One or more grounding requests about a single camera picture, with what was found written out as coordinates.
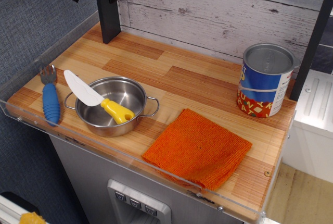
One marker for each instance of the blue handled metal fork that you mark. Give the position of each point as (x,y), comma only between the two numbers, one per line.
(51,107)

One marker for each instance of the white yellow toy knife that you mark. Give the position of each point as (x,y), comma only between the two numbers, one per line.
(91,98)

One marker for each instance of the blue soup can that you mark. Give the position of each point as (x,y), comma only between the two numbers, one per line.
(264,78)

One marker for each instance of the orange knitted cloth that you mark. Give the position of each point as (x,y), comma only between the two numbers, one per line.
(198,150)

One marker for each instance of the silver toy fridge cabinet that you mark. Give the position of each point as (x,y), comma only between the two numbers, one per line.
(89,172)

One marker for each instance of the ice dispenser button panel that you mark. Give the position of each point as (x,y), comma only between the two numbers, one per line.
(133,206)

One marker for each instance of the yellow orange object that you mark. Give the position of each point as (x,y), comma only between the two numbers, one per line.
(31,218)

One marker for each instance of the white plastic appliance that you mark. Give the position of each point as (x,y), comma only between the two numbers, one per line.
(308,147)

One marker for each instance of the black left vertical post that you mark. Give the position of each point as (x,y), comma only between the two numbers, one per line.
(109,20)

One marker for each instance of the black vertical post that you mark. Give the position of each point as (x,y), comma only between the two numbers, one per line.
(109,20)
(314,41)

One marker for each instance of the clear acrylic guard rail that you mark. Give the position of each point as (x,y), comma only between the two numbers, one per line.
(178,79)

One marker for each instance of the black right vertical post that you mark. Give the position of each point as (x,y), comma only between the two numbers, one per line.
(314,41)

